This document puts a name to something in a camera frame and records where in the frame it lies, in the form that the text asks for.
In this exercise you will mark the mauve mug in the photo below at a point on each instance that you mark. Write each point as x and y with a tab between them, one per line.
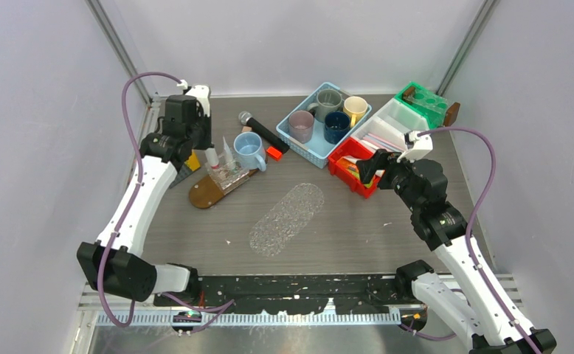
301	125

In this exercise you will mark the orange cap toothpaste tube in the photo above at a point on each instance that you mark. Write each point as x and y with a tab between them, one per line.
354	160

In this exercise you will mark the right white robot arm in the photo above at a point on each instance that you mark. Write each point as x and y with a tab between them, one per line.
484	317

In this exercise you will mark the light blue mug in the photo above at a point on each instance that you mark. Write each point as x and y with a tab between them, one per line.
250	151

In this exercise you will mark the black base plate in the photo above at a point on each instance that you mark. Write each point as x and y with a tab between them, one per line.
294	294

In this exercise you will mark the clear textured oval tray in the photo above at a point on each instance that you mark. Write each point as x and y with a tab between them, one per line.
286	219

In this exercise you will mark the grey building baseplate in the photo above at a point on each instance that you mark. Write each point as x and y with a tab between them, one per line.
184	173

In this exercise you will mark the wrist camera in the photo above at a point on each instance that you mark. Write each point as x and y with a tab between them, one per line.
418	146
201	92

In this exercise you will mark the yellow building brick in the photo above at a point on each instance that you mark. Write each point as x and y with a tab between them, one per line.
193	163

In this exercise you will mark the red plastic bin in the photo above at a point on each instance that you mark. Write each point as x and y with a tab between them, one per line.
351	147

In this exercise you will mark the black microphone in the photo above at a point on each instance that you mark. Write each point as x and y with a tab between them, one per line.
247	119

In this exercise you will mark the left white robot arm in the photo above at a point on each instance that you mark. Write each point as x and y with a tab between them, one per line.
113	264

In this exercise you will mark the clear acrylic toothbrush holder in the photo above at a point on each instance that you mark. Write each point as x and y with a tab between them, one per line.
228	177

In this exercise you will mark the yellow mug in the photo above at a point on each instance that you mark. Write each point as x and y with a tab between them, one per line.
355	107

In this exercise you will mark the teal cap toothpaste tube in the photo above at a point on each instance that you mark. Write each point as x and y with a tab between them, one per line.
229	159

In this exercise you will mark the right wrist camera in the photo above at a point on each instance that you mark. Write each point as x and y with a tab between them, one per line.
418	146

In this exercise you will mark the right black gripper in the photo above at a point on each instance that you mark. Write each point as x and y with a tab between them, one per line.
380	161

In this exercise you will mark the green plastic bin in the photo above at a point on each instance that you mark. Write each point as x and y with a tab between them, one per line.
409	117

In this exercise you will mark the light blue plastic basket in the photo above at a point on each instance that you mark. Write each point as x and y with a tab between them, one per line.
317	150

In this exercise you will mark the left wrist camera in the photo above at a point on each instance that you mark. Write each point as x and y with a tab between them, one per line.
201	92

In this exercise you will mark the pink cap toothpaste tube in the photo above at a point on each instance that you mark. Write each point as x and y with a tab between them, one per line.
212	158

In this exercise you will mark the grey mug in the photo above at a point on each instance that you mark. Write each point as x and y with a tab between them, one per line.
326	101

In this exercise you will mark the pink toothbrush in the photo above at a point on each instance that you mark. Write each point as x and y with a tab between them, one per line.
385	142

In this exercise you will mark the brown wooden oval tray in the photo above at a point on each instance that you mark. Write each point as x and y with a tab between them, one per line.
206	193

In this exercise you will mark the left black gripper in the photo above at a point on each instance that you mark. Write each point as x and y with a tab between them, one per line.
206	122

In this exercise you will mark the red orange block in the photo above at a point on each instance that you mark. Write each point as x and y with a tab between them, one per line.
274	153

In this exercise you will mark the dark blue mug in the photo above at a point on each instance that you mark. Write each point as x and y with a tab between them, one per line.
336	126

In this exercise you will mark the white plastic bin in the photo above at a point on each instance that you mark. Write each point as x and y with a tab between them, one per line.
383	124

